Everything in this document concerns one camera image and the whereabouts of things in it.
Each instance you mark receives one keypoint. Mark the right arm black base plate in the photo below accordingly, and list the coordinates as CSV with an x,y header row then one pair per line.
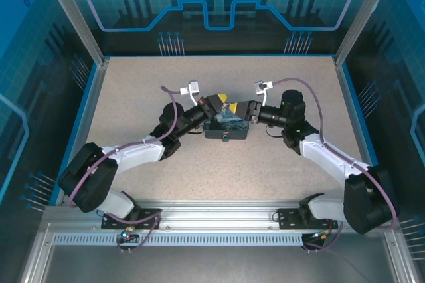
x,y
289,220

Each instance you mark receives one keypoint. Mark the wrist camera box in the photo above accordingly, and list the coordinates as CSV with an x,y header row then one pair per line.
x,y
194,86
262,87

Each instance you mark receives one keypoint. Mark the connector with orange plug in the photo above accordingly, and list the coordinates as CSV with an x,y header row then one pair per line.
x,y
322,234

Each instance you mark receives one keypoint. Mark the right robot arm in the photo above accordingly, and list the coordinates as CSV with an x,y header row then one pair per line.
x,y
332,160

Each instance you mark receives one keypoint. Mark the aluminium mounting beam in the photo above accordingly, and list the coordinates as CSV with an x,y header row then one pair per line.
x,y
216,213

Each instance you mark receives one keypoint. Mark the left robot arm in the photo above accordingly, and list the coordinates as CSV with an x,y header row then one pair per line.
x,y
139,153

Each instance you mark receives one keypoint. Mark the starry night print box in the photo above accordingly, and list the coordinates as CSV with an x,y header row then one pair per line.
x,y
229,123

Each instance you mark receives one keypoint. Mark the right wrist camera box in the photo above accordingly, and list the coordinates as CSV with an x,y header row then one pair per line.
x,y
262,87

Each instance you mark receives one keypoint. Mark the connector with green LED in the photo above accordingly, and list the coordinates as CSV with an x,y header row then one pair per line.
x,y
127,234

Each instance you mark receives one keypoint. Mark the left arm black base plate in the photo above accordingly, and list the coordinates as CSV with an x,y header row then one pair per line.
x,y
147,220

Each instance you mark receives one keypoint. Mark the aluminium side rail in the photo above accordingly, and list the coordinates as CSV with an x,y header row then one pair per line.
x,y
348,103
89,103

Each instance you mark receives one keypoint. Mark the small padlock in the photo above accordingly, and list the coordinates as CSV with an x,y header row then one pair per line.
x,y
225,137

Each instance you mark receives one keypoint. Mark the aluminium frame post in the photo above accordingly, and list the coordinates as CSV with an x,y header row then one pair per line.
x,y
362,14
74,14

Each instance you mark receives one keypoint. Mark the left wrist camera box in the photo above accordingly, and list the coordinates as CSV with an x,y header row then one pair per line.
x,y
194,86

